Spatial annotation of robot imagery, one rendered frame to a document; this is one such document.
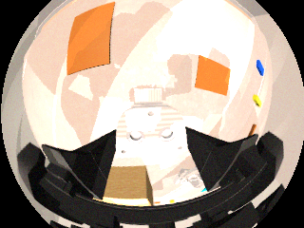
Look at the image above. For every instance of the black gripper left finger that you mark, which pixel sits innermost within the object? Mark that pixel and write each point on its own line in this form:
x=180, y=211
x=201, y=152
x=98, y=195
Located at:
x=90, y=164

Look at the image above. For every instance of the yellow flat bar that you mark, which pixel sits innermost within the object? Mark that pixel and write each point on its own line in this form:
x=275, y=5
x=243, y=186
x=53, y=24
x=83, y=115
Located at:
x=257, y=100

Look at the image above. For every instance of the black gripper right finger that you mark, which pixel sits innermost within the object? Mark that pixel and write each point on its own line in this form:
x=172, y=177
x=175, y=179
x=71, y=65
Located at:
x=214, y=157

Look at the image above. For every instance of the blue flat bar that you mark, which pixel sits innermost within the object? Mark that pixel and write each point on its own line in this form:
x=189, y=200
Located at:
x=259, y=67

